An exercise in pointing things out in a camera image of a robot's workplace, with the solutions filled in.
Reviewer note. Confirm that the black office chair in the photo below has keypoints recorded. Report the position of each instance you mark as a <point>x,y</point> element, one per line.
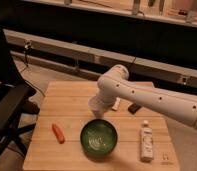
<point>14,100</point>

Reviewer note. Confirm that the small white marker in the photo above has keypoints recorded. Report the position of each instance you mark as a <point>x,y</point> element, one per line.
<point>116,104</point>

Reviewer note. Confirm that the small black block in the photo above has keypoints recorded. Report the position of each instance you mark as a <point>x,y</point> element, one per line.
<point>133,108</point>

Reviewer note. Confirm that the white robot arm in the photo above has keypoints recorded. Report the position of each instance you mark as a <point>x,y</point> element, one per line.
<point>114,84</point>

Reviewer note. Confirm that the orange carrot toy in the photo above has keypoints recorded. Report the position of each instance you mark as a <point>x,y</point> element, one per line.
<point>58,133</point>

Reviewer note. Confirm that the white plastic bottle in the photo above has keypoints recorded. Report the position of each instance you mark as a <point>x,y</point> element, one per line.
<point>147,153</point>

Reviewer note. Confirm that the green ceramic bowl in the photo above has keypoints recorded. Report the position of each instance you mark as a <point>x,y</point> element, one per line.
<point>98,138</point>

